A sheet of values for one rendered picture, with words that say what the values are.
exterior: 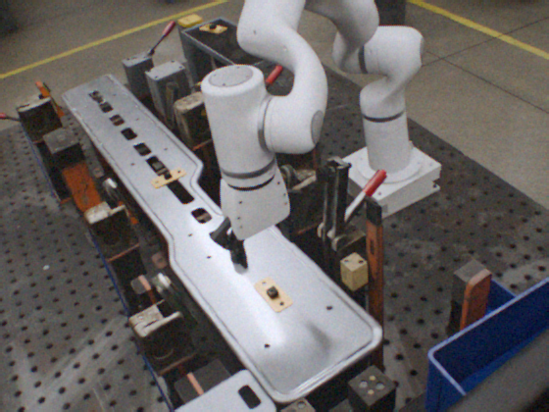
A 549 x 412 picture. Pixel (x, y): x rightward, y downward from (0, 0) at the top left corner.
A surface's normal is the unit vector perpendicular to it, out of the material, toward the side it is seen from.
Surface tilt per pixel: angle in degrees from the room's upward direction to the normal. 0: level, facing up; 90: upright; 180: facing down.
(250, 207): 90
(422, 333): 0
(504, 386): 0
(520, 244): 0
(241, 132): 86
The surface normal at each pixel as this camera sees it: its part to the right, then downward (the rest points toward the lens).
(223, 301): -0.13, -0.76
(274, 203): 0.61, 0.48
